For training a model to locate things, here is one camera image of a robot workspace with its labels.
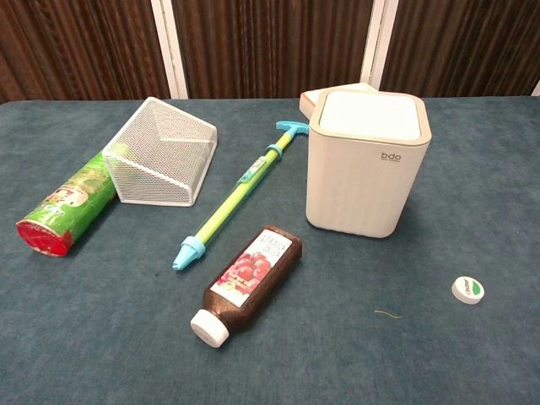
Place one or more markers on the green blue water pump toy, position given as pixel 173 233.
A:
pixel 223 206

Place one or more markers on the white partition frame post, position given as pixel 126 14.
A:
pixel 171 50
pixel 536 88
pixel 385 42

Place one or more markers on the green chip can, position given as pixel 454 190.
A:
pixel 63 211

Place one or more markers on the beige plastic trash bin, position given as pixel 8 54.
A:
pixel 358 190

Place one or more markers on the brown ribbed partition panel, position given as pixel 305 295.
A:
pixel 464 42
pixel 274 42
pixel 84 42

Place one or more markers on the brown bottle white cap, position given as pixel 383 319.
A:
pixel 253 274

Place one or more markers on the blue table cloth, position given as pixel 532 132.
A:
pixel 84 337

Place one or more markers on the small white round container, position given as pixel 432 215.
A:
pixel 466 291

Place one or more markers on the small green thread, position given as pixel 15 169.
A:
pixel 381 312

